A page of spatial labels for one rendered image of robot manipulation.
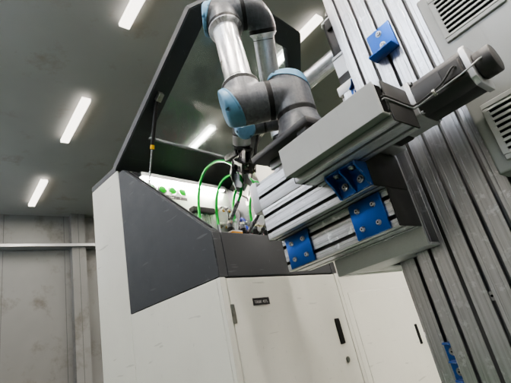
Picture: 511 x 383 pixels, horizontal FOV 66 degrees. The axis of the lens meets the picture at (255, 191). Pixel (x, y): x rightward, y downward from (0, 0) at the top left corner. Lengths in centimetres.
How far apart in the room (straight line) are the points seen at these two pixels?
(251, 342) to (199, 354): 18
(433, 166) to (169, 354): 108
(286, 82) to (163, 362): 107
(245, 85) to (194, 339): 85
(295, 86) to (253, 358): 84
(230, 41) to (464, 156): 76
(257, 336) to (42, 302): 856
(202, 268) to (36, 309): 843
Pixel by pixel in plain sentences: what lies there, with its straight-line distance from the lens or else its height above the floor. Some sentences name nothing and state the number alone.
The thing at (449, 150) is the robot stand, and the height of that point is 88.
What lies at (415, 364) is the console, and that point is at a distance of 225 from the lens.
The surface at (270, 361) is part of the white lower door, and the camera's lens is 140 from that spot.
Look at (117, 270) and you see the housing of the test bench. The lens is 189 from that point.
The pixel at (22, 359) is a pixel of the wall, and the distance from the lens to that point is 953.
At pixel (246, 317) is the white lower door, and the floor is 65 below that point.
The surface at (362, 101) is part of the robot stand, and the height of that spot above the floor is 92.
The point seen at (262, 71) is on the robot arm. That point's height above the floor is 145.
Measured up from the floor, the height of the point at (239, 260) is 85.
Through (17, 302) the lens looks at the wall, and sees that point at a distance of 967.
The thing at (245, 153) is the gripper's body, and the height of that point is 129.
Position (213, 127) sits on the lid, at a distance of 207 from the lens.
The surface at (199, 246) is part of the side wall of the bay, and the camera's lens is 140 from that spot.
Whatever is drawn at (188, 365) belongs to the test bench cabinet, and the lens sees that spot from 147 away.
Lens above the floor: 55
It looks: 22 degrees up
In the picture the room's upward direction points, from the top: 13 degrees counter-clockwise
